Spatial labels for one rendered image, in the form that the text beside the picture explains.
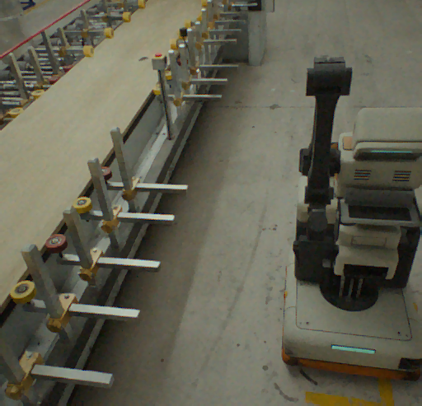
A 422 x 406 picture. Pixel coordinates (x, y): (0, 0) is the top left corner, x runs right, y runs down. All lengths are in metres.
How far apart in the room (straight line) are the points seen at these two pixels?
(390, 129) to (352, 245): 0.54
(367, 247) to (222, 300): 1.10
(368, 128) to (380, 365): 1.21
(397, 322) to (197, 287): 1.14
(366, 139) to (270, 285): 1.46
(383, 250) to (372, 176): 0.35
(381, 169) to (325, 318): 0.91
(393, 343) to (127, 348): 1.34
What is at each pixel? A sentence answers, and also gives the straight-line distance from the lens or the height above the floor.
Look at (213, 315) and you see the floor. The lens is 2.60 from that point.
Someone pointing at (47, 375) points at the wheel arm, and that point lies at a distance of 1.54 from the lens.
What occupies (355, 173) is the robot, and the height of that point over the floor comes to 1.16.
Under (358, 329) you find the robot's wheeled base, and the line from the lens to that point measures 2.24.
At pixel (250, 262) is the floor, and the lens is 2.87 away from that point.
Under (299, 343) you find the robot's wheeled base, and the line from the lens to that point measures 2.20.
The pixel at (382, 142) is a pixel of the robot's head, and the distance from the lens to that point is 1.49.
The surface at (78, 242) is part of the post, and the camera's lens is 1.73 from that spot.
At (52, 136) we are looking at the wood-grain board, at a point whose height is 0.90.
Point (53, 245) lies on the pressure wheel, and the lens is 1.85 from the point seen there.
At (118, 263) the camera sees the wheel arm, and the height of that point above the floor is 0.82.
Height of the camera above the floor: 2.05
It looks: 37 degrees down
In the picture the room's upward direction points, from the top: 6 degrees counter-clockwise
